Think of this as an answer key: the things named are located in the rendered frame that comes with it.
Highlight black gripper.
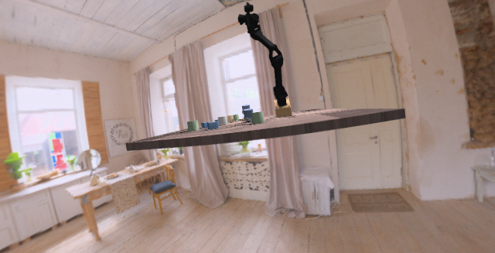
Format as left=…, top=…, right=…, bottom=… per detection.
left=244, top=2, right=254, bottom=25

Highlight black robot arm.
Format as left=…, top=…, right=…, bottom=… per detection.
left=238, top=13, right=288, bottom=107

